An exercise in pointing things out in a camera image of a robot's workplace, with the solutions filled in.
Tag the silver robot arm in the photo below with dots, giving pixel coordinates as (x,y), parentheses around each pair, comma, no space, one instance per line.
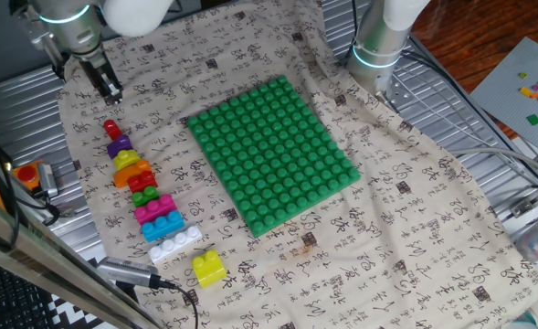
(382,27)

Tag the grey small-stud baseplate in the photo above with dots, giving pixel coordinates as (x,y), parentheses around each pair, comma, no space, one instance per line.
(501,105)

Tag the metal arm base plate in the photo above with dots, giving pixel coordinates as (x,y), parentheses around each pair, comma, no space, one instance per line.
(401,96)

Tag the red two-stud block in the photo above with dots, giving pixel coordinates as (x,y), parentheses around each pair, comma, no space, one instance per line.
(141,183)

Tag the orange emergency stop box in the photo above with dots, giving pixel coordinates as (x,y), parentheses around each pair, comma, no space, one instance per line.
(26,173)

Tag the tiny yellow brick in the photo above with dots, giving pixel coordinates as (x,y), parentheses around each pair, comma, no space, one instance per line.
(525,91)

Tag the beige calligraphy print cloth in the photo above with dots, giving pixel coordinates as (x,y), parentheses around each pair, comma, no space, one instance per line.
(387,228)

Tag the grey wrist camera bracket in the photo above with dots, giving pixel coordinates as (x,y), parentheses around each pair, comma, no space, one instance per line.
(45,45)

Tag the black keyboard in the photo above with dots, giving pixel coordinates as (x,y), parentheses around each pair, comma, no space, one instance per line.
(3,301)

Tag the blue three-stud block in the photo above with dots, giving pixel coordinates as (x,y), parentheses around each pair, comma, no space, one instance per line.
(161,227)

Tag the yellow two-stud block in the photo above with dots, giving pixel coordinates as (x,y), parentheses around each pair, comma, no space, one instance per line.
(209,272)

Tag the tiny lime brick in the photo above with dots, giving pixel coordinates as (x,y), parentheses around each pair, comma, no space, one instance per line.
(523,75)

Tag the metal corner bracket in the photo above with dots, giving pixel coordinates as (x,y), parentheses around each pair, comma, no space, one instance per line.
(524,208)

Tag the small green two-stud block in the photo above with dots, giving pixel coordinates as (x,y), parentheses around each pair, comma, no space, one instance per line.
(144,197)

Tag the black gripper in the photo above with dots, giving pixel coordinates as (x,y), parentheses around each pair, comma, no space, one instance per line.
(100,75)

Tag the lime rounded single-stud block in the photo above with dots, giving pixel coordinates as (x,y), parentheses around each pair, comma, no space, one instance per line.
(126,160)

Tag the orange sloped single-stud block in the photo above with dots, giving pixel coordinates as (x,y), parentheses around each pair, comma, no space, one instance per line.
(124,176)

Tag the silver ribbed camera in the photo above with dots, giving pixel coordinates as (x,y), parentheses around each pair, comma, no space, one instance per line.
(127,272)

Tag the black white marker board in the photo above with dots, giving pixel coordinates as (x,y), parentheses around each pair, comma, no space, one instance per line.
(72,315)

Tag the tiny green brick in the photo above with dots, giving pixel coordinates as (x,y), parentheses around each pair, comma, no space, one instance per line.
(534,119)

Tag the purple single-stud block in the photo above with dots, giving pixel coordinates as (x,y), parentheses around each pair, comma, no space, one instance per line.
(119,147)

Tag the pink three-stud block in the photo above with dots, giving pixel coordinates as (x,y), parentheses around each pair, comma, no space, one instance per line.
(154,211)

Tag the large green studded baseplate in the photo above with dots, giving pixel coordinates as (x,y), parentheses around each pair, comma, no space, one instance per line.
(273,155)

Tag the white three-stud block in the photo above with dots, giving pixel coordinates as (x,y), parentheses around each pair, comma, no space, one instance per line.
(175,243)

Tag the aluminium frame bar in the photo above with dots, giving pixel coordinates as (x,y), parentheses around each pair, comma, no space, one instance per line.
(45,269)

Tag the small red single-stud block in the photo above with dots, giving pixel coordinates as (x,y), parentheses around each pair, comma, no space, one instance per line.
(112,130)

